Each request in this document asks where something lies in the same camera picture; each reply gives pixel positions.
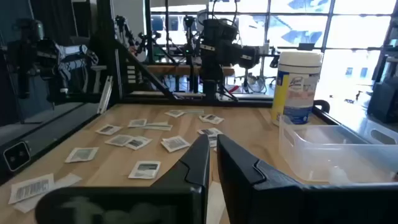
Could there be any yellow disinfecting wipes canister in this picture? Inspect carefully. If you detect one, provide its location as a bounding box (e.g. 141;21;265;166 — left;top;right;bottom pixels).
270;51;324;127

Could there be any wooden desk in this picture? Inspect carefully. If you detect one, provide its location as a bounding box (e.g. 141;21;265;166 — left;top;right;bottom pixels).
146;64;236;77

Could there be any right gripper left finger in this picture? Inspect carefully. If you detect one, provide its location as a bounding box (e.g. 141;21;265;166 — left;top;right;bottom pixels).
34;134;211;224

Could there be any black camera tripod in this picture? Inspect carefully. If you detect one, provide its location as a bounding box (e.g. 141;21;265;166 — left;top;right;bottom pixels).
182;15;200;94

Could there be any white metal bar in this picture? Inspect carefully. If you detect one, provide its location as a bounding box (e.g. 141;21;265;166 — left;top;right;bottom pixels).
97;75;114;114

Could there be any black frame clamp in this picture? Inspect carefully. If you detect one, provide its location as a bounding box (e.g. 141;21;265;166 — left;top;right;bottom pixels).
312;99;331;114

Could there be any white bandage wrapper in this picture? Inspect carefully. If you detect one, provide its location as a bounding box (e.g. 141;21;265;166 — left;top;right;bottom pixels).
205;181;226;224

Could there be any black table-level camera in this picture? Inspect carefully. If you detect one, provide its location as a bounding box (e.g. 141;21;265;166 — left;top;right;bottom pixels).
2;141;32;172

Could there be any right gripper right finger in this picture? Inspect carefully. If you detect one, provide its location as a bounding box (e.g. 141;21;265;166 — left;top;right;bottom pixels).
216;134;398;224

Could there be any black machine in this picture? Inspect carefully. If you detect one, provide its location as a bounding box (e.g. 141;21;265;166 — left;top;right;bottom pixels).
366;27;398;124

